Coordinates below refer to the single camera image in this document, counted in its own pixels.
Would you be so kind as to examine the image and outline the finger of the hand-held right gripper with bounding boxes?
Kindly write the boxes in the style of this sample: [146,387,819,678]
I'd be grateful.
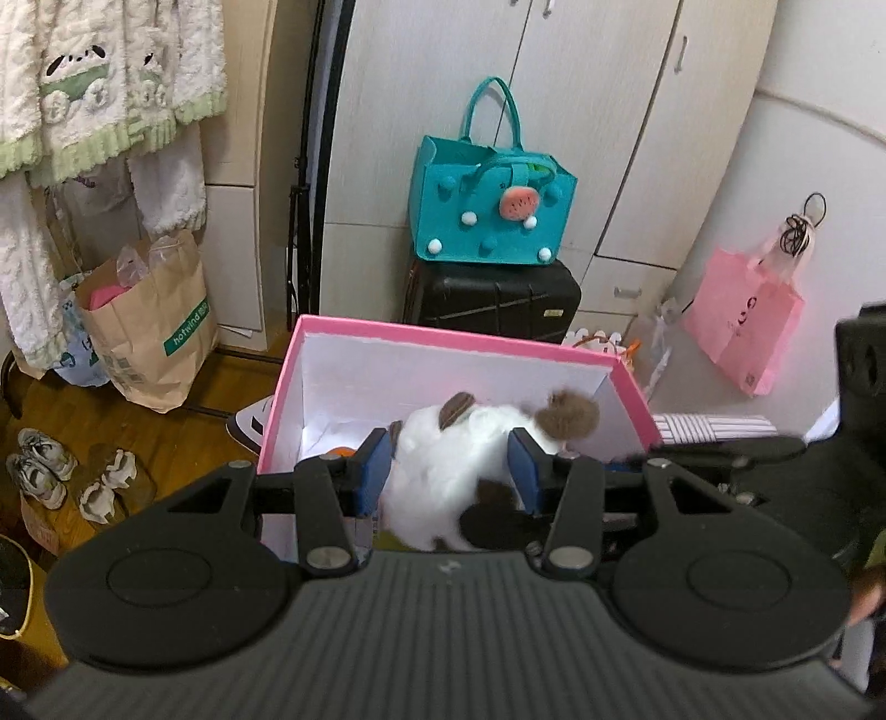
[605,435,807,475]

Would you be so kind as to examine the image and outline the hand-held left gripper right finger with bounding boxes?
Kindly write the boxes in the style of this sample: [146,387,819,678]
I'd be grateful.
[507,428,763,581]

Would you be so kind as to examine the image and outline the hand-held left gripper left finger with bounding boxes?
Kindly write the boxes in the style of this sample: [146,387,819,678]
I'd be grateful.
[162,428,393,577]

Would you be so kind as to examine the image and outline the white and brown plush toy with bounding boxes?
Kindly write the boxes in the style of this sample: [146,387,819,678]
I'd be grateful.
[380,391,602,553]

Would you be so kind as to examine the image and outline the pink cardboard box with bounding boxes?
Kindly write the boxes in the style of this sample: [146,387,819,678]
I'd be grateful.
[256,315,664,555]

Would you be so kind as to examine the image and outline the person's right hand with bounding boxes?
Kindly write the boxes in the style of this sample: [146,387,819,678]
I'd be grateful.
[850,573,886,624]

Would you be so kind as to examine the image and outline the striped pink table cover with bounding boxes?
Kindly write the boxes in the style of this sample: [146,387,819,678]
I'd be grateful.
[651,414,776,444]

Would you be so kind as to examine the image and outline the clear plastic bag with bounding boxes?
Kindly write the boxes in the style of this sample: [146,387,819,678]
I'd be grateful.
[633,297,676,406]

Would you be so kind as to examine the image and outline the pink shopping bag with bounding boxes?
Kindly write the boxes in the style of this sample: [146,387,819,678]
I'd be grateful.
[682,248,806,397]

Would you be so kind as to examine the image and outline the black hard suitcase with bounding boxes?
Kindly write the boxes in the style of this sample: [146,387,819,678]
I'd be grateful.
[403,258,583,345]

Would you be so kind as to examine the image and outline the white slipper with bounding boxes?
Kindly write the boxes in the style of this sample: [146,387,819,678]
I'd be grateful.
[78,481,115,523]
[104,450,140,489]

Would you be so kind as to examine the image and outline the brown paper bag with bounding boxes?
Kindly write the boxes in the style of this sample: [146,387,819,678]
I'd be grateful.
[75,228,221,414]

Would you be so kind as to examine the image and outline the teal felt tote bag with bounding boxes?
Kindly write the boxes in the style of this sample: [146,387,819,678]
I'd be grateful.
[408,76,581,265]

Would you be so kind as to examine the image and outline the blue and white plastic bag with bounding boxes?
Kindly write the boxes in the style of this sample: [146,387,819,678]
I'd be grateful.
[55,273,112,387]

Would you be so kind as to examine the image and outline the grey sneaker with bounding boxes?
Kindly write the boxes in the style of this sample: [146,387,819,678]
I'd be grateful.
[7,453,69,510]
[17,428,79,480]

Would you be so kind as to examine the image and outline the beige wardrobe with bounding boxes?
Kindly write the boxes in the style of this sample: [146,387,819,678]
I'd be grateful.
[318,0,780,347]

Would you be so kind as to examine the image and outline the cream fleece pants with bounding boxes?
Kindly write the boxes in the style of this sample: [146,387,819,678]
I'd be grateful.
[0,128,209,378]

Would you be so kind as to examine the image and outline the cream fleece jacket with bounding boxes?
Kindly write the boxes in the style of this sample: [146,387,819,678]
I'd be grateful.
[0,0,229,182]

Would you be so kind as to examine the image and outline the small orange-handled bag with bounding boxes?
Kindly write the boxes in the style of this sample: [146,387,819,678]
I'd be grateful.
[564,328,634,364]

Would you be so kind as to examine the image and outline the black hair ties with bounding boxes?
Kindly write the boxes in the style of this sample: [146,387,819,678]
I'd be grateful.
[779,192,828,259]

